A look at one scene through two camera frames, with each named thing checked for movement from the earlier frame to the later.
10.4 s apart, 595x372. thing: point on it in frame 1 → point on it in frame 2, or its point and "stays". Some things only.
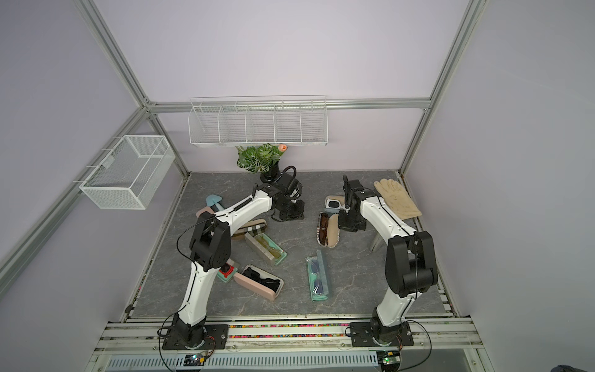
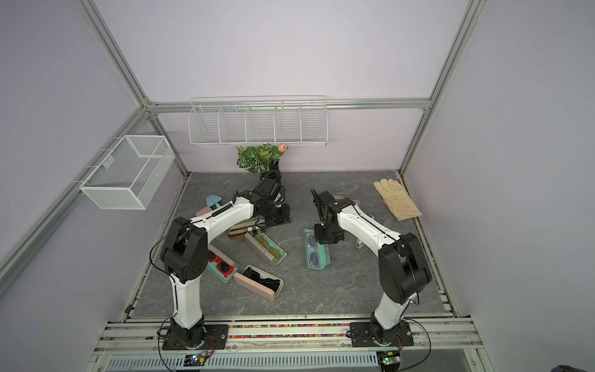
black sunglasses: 269,283 stays
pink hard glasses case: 202,210 stays
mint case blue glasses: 318,277 → 318,255
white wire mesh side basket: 129,173 stays
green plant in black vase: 263,160 stays
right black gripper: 342,225 → 321,239
